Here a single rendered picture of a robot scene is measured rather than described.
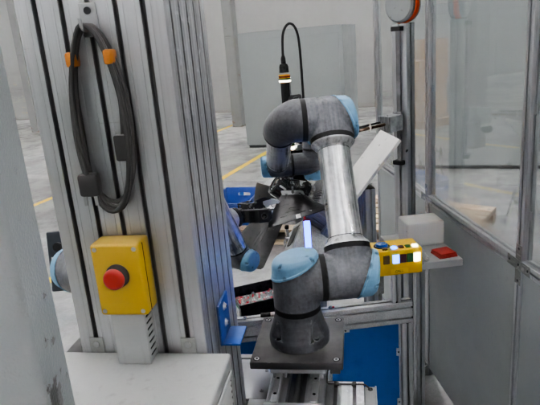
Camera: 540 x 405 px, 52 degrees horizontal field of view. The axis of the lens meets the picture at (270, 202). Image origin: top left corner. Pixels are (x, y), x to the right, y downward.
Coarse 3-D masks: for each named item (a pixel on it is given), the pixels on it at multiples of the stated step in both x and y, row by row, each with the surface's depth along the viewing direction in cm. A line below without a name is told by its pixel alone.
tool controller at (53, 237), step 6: (48, 234) 172; (54, 234) 173; (48, 240) 172; (54, 240) 173; (60, 240) 173; (48, 246) 173; (54, 246) 171; (60, 246) 172; (48, 252) 173; (54, 252) 173; (54, 288) 173; (60, 288) 173
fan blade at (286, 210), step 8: (280, 200) 210; (288, 200) 208; (296, 200) 208; (304, 200) 208; (312, 200) 208; (280, 208) 204; (288, 208) 202; (296, 208) 200; (304, 208) 199; (312, 208) 198; (320, 208) 196; (272, 216) 201; (280, 216) 198; (288, 216) 197; (272, 224) 196; (280, 224) 194
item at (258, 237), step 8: (248, 224) 228; (256, 224) 226; (264, 224) 224; (248, 232) 226; (256, 232) 224; (264, 232) 223; (272, 232) 221; (248, 240) 225; (256, 240) 222; (264, 240) 221; (272, 240) 220; (256, 248) 221; (264, 248) 219; (264, 256) 218; (264, 264) 215
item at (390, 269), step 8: (392, 240) 192; (400, 240) 192; (408, 240) 191; (376, 248) 186; (400, 248) 184; (408, 248) 184; (416, 248) 184; (392, 256) 184; (392, 264) 185; (400, 264) 185; (408, 264) 185; (416, 264) 186; (384, 272) 185; (392, 272) 185; (400, 272) 186; (408, 272) 186
